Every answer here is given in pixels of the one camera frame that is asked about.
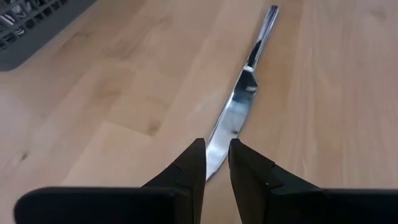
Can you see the silver table knife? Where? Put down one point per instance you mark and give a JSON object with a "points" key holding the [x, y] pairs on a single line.
{"points": [[236, 109]]}

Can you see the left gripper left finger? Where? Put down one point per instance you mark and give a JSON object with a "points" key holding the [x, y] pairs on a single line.
{"points": [[124, 205]]}

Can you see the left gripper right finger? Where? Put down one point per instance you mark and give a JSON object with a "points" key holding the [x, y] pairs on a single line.
{"points": [[295, 205]]}

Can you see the grey mesh cutlery basket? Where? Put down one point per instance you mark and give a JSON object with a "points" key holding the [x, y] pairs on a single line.
{"points": [[31, 37]]}

